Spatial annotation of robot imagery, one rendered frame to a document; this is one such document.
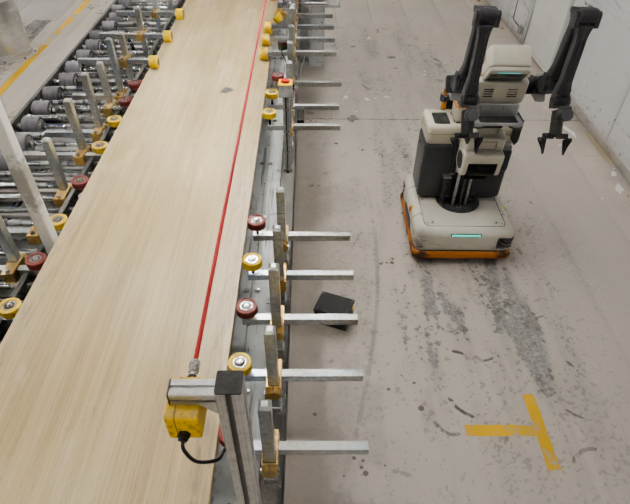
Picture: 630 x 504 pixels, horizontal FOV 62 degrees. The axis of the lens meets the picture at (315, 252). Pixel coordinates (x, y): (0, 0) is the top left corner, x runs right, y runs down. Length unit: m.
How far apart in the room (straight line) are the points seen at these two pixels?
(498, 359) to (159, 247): 1.89
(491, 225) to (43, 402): 2.62
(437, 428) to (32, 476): 1.78
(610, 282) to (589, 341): 0.56
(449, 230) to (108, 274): 2.04
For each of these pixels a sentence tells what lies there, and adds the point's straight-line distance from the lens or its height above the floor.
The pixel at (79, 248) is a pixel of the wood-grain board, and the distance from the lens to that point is 2.37.
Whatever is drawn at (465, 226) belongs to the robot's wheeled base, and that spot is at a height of 0.28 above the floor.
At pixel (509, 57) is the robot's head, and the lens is 2.87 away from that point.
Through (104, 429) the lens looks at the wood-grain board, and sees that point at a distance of 1.77.
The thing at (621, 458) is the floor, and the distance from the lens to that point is 3.01.
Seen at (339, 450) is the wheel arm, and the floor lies 0.82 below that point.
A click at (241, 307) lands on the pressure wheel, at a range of 1.96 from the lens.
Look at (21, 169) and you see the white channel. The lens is 2.25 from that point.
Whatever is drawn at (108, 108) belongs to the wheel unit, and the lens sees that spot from 3.46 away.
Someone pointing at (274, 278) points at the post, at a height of 1.11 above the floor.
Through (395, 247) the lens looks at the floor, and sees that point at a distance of 3.58.
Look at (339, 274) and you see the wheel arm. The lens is 2.17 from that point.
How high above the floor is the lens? 2.36
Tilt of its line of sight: 42 degrees down
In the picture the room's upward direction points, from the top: 1 degrees clockwise
